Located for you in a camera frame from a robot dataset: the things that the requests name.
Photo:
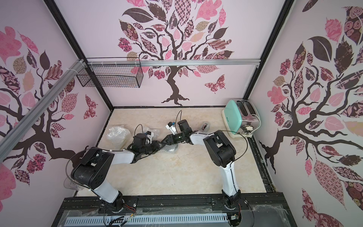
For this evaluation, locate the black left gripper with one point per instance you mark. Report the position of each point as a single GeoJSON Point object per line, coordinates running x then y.
{"type": "Point", "coordinates": [157, 145]}

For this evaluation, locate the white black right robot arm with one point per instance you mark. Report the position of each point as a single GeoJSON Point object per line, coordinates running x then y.
{"type": "Point", "coordinates": [219, 147]}

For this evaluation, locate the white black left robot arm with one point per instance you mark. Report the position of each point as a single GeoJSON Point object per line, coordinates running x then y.
{"type": "Point", "coordinates": [93, 168]}

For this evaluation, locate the grey tape dispenser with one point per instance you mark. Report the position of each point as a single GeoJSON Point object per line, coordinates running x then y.
{"type": "Point", "coordinates": [205, 127]}

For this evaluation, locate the mint green toaster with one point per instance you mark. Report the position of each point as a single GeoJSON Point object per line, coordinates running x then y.
{"type": "Point", "coordinates": [241, 118]}

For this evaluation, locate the clear plastic cup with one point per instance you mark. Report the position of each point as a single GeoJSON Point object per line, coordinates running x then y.
{"type": "Point", "coordinates": [68, 184]}

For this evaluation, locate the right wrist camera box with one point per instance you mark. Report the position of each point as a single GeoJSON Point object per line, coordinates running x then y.
{"type": "Point", "coordinates": [171, 126]}

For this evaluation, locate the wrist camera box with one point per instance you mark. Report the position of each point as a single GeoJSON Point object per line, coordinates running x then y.
{"type": "Point", "coordinates": [149, 136]}
{"type": "Point", "coordinates": [171, 126]}

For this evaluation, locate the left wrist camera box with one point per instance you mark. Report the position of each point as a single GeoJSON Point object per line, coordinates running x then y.
{"type": "Point", "coordinates": [149, 136]}

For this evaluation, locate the black wire wall basket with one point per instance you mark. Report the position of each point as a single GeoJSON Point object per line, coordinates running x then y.
{"type": "Point", "coordinates": [113, 72]}

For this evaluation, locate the white slotted cable duct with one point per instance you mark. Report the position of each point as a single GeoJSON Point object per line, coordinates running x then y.
{"type": "Point", "coordinates": [147, 220]}

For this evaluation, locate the aluminium frame bar back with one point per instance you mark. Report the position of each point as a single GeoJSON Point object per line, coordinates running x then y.
{"type": "Point", "coordinates": [200, 62]}

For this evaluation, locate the aluminium frame bar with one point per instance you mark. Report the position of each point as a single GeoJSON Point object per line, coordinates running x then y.
{"type": "Point", "coordinates": [200, 62]}
{"type": "Point", "coordinates": [15, 135]}

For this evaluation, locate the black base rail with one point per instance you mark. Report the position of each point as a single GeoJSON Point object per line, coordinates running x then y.
{"type": "Point", "coordinates": [242, 210]}

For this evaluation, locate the aluminium frame bar left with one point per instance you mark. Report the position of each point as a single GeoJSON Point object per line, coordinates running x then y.
{"type": "Point", "coordinates": [15, 135]}

